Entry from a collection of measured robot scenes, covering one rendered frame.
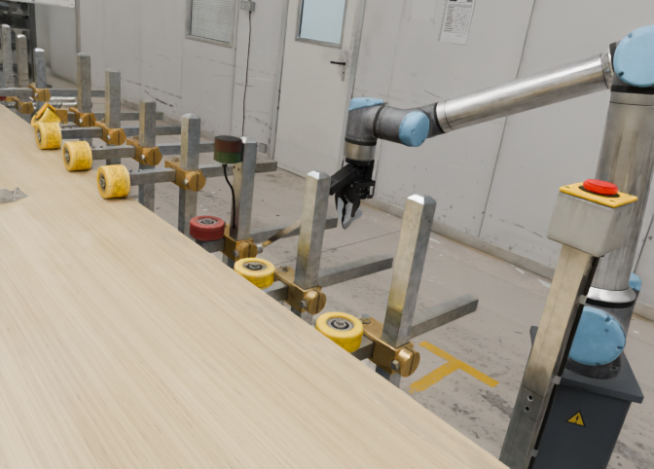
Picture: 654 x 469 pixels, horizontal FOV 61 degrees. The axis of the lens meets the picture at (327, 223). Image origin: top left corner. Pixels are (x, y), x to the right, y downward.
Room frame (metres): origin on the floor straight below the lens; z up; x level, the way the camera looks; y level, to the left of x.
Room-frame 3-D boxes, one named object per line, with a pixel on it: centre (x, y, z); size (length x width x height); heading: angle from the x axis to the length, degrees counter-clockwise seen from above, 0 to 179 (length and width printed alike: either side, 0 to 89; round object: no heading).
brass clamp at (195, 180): (1.41, 0.39, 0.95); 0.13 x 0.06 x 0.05; 44
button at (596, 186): (0.67, -0.33, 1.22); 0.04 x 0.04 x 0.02
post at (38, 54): (2.29, 1.25, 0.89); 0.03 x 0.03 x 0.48; 44
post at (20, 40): (2.46, 1.43, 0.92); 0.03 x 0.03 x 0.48; 44
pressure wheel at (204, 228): (1.20, 0.28, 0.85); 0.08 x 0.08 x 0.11
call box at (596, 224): (0.67, -0.33, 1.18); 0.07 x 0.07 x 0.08; 44
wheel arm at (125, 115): (2.05, 0.84, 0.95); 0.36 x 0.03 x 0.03; 134
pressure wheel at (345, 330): (0.81, -0.04, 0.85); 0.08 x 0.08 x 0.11
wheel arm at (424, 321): (0.95, -0.19, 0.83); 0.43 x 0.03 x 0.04; 134
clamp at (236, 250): (1.23, 0.22, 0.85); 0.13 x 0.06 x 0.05; 44
